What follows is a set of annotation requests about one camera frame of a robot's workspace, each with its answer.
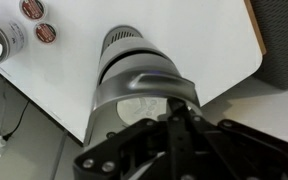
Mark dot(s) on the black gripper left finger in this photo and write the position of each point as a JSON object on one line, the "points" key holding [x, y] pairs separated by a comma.
{"points": [[130, 150]]}

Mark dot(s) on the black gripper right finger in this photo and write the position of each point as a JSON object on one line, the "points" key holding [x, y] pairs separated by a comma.
{"points": [[237, 153]]}

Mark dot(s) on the grey pod coffeemaker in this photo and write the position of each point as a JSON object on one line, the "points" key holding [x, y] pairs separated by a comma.
{"points": [[134, 60]]}

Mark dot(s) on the thin metal pole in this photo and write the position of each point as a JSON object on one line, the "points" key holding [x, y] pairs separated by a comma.
{"points": [[59, 156]]}

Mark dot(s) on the dark grey sofa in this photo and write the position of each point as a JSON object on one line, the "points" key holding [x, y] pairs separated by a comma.
{"points": [[280, 40]]}

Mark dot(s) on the white table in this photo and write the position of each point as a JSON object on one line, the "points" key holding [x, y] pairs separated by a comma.
{"points": [[255, 30]]}

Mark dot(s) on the red-lidded coffee pod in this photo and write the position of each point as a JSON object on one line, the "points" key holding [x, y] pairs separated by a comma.
{"points": [[45, 32], [33, 9]]}

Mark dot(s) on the white insulated mug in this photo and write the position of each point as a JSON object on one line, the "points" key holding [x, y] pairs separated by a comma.
{"points": [[7, 36]]}

